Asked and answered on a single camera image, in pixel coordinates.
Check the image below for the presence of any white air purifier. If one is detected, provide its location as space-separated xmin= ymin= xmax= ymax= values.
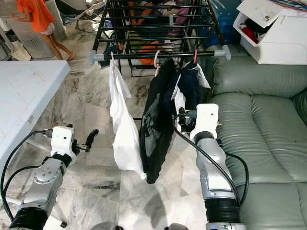
xmin=5 ymin=17 xmax=46 ymax=60

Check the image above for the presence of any black metal drying rack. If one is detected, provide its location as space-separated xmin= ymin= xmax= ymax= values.
xmin=89 ymin=0 xmax=232 ymax=77

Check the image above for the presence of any small dark-haired child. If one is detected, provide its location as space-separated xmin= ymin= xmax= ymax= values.
xmin=101 ymin=42 xmax=161 ymax=66

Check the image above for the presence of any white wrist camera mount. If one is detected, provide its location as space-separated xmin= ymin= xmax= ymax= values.
xmin=189 ymin=103 xmax=219 ymax=141
xmin=50 ymin=126 xmax=76 ymax=166

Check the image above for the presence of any red cloth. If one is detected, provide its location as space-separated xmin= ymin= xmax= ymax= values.
xmin=241 ymin=26 xmax=260 ymax=44

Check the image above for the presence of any magenta cloth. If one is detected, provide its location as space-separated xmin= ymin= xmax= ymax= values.
xmin=173 ymin=7 xmax=189 ymax=37

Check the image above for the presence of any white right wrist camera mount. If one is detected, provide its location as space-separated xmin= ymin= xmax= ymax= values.
xmin=189 ymin=103 xmax=219 ymax=141

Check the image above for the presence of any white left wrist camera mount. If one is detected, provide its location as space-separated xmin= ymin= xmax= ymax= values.
xmin=50 ymin=126 xmax=76 ymax=166

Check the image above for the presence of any white plastic folding table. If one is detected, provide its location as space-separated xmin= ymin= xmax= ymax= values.
xmin=0 ymin=61 xmax=71 ymax=168

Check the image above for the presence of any white shirt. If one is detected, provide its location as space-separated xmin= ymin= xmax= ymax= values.
xmin=108 ymin=60 xmax=147 ymax=180

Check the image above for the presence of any robot leg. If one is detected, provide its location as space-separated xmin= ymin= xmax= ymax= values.
xmin=165 ymin=223 xmax=192 ymax=230
xmin=100 ymin=222 xmax=118 ymax=230

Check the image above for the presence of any blue plastic container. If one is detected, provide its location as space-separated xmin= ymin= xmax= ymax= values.
xmin=201 ymin=0 xmax=238 ymax=48

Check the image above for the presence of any black garment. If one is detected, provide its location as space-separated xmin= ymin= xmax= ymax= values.
xmin=139 ymin=60 xmax=178 ymax=185

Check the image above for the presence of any person in orange shirt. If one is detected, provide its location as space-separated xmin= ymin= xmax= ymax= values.
xmin=10 ymin=0 xmax=77 ymax=61

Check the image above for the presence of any robot left leg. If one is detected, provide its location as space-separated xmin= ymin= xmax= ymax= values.
xmin=100 ymin=222 xmax=118 ymax=230

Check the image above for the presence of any green leather sofa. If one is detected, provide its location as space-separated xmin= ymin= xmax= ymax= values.
xmin=201 ymin=52 xmax=307 ymax=230

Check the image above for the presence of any navy and white garment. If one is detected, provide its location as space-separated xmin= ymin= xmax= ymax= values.
xmin=165 ymin=61 xmax=212 ymax=132

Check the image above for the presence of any striped colourful cloth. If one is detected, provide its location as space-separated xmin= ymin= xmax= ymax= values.
xmin=276 ymin=0 xmax=307 ymax=9

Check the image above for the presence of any white storage box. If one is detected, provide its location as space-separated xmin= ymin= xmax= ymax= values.
xmin=234 ymin=0 xmax=307 ymax=65

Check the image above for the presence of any white baby rocker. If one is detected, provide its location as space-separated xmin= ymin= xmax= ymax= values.
xmin=72 ymin=0 xmax=108 ymax=33

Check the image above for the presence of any robot right leg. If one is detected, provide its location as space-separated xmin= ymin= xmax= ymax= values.
xmin=165 ymin=223 xmax=192 ymax=230

